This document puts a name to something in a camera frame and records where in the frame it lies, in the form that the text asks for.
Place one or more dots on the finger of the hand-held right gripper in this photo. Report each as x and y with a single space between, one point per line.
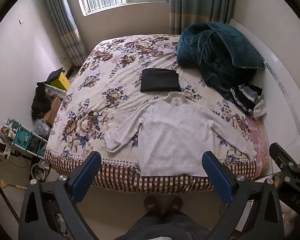
293 180

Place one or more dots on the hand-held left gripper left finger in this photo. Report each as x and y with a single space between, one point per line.
86 173

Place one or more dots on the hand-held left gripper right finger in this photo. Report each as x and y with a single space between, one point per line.
217 175

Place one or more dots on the white knit sweater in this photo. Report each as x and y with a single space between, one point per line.
175 135

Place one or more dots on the black clothes pile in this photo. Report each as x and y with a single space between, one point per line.
41 100

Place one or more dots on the pink quilted mattress pad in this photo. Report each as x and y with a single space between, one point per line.
258 140

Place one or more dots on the brown slipper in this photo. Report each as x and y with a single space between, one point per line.
152 205
176 204

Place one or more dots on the clear plastic bag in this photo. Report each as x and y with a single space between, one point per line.
42 128

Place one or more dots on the white headboard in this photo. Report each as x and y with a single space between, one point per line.
277 85

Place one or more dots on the cardboard box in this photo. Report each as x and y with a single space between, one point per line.
52 110

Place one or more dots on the teal storage rack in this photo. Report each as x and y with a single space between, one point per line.
22 137

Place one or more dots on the person's dark fleece clothing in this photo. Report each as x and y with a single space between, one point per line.
165 226

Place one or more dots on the black white striped garment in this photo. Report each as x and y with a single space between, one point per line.
250 97

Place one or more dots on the floral bed cover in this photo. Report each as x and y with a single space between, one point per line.
95 92

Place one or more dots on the white plastic storage bin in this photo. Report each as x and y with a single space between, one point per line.
57 91

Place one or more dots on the yellow box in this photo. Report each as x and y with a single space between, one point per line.
61 81

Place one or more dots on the dark garment on box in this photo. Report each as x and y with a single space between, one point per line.
54 74

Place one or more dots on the black folded garment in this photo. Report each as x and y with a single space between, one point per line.
160 80

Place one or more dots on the teal plush blanket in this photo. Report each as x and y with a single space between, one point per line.
215 52

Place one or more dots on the grey blue curtain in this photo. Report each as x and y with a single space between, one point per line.
65 25
197 5

